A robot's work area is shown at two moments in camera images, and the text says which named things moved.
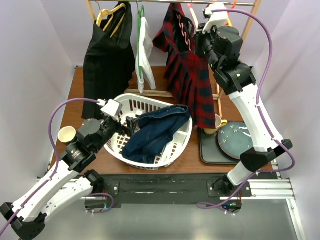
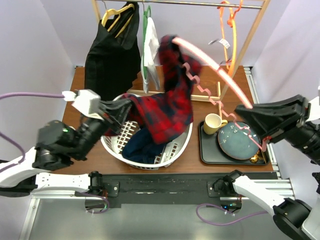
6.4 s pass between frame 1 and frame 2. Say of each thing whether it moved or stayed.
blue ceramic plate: stayed
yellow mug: stayed
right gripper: moved
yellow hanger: moved
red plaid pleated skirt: moved
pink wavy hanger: moved
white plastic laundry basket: stayed
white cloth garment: moved
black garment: stayed
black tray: stayed
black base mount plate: stayed
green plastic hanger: moved
